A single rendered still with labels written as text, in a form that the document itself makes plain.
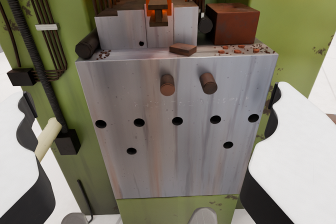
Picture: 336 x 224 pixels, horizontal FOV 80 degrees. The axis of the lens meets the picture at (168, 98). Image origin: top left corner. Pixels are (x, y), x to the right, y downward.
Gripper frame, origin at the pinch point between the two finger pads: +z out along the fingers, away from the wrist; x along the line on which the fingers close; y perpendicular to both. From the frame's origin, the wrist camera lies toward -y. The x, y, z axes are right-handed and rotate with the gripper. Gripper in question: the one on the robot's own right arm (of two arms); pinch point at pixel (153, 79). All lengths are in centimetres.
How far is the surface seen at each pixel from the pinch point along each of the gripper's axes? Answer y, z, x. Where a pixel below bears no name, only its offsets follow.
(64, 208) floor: 100, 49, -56
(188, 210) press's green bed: 61, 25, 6
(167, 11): 1.3, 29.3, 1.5
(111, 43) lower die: 7.3, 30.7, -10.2
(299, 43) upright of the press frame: 13, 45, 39
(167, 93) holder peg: 13.6, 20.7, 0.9
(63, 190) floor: 100, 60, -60
